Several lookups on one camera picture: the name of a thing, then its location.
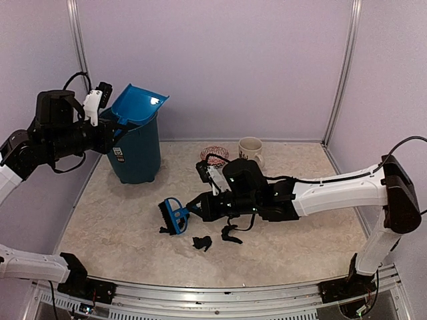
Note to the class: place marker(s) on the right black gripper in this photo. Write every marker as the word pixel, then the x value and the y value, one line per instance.
pixel 208 213

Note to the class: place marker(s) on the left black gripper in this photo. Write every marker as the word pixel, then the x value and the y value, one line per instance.
pixel 105 142

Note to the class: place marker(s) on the blue plastic dustpan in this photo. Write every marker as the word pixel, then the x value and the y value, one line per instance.
pixel 136 105

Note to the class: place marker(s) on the blue hand brush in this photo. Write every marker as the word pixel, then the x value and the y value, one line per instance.
pixel 175 216

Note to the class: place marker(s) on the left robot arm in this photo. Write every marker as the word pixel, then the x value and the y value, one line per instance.
pixel 61 127

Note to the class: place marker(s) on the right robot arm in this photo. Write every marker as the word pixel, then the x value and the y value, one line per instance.
pixel 385 185

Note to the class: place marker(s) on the teal plastic waste bin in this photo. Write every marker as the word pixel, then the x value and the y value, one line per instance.
pixel 136 157

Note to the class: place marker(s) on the isolated black paper scrap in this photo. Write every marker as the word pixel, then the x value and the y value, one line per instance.
pixel 202 243

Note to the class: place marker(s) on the patterned red ceramic bowl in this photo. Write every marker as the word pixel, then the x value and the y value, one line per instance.
pixel 219 155

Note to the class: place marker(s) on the cream ceramic mug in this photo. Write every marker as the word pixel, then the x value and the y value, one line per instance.
pixel 251 148

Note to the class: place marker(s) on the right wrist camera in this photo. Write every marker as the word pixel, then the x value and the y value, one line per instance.
pixel 209 174

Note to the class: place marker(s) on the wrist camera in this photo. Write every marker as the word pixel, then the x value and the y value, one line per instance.
pixel 95 100
pixel 209 174

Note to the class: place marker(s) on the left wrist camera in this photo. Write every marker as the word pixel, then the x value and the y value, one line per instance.
pixel 95 100

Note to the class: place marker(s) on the left aluminium frame post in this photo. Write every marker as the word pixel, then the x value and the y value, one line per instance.
pixel 78 42

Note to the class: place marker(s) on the aluminium frame post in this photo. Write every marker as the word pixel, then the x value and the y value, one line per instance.
pixel 356 11
pixel 78 42

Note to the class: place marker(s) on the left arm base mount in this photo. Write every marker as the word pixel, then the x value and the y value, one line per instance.
pixel 79 285

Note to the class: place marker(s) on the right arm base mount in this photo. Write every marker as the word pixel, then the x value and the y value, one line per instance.
pixel 353 285

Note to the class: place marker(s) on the front aluminium rail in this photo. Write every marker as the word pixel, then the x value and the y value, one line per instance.
pixel 139 301

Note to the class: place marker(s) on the right aluminium frame post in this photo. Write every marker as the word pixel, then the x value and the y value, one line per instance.
pixel 356 11

